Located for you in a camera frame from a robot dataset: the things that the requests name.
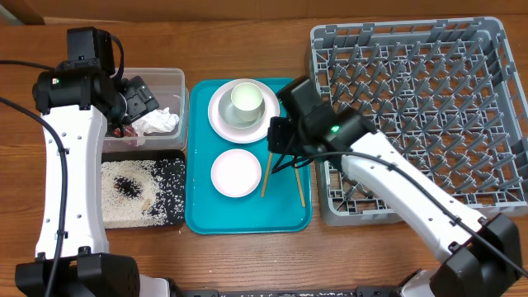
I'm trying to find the black plastic tray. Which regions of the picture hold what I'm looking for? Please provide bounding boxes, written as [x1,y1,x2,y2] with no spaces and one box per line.
[101,148,187,230]

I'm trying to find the pale green paper cup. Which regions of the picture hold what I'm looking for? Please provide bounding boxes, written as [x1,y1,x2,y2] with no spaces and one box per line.
[230,82,263,122]

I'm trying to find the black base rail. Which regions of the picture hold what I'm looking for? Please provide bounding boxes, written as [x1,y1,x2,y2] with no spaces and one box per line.
[183,286,398,297]

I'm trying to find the red snack wrapper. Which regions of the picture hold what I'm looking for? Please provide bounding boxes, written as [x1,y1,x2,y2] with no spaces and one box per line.
[108,125,138,146]

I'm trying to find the grey shallow bowl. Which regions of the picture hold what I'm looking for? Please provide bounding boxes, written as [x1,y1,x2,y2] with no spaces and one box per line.
[219,89,265,129]

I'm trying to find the wooden chopstick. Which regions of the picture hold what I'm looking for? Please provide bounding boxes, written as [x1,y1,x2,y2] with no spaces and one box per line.
[294,167,306,208]
[261,152,273,198]

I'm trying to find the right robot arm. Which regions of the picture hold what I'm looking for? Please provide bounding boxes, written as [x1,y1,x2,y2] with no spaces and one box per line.
[267,77,527,297]

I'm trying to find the teal serving tray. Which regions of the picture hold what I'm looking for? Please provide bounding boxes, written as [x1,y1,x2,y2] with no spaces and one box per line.
[185,79,313,234]

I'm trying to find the white napkin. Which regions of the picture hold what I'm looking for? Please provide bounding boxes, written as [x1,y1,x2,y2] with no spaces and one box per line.
[131,107,180,135]

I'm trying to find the spilled rice pile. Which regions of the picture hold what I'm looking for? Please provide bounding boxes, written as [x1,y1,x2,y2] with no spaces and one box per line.
[101,158,186,229]

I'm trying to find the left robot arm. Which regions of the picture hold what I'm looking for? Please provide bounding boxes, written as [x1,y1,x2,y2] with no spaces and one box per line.
[15,27,180,296]

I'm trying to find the grey dishwasher rack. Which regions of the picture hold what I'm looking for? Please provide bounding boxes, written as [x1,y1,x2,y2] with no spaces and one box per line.
[309,17,527,217]

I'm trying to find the clear plastic storage bin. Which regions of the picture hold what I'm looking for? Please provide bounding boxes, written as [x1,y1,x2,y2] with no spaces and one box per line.
[102,68,189,153]

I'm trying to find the white round plate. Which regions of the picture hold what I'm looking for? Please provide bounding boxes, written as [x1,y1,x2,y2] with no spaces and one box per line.
[208,78,281,144]

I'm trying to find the pink bowl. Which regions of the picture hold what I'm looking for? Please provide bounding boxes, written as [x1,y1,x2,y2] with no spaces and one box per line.
[210,148,262,198]

